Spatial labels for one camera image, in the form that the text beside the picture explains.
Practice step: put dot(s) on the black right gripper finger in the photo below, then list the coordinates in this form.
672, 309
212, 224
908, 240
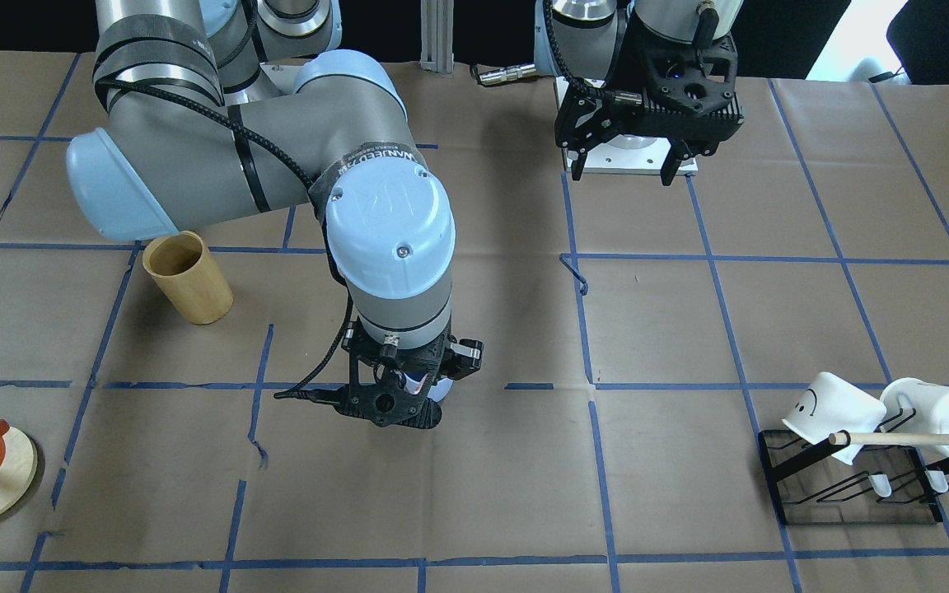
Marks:
462, 358

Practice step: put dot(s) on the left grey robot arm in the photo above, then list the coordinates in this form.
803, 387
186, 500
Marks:
581, 40

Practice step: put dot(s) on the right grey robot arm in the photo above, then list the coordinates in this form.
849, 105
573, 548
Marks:
220, 110

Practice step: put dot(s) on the bamboo chopstick holder cup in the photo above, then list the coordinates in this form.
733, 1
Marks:
184, 269

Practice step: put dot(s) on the aluminium frame post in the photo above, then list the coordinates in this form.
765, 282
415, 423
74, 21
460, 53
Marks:
436, 53

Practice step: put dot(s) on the brown paper table cover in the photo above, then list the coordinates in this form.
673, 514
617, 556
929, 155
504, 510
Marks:
637, 337

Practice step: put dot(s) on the light blue plastic cup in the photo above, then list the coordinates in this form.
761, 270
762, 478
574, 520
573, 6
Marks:
437, 392

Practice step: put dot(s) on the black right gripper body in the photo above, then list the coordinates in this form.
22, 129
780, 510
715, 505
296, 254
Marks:
466, 357

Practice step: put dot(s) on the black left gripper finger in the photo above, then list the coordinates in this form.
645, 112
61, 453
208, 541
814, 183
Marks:
589, 117
679, 150

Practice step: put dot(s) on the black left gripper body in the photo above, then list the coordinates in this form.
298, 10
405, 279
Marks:
628, 77

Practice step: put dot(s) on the white smiley mug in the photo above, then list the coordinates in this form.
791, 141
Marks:
830, 404

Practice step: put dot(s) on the white mug upper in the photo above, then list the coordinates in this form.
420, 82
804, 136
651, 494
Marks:
936, 416

